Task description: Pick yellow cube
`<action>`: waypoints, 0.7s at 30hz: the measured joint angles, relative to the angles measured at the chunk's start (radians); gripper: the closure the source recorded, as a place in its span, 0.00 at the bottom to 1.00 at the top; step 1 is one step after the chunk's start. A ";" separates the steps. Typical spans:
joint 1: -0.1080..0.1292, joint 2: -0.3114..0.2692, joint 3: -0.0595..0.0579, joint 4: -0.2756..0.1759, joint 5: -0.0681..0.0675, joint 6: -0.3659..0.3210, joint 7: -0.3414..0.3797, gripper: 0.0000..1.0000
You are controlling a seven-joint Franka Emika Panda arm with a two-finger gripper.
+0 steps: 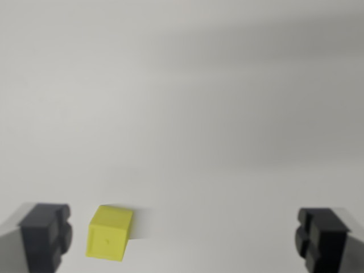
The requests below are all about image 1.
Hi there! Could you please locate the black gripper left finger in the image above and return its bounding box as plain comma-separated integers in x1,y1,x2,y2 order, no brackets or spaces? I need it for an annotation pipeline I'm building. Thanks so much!
0,202,73,273

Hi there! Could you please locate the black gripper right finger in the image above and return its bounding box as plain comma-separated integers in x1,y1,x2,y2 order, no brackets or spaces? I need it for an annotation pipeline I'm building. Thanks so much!
294,207,364,273

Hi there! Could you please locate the yellow cube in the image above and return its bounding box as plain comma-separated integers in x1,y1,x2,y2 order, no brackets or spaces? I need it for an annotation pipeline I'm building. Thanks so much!
85,205,134,262

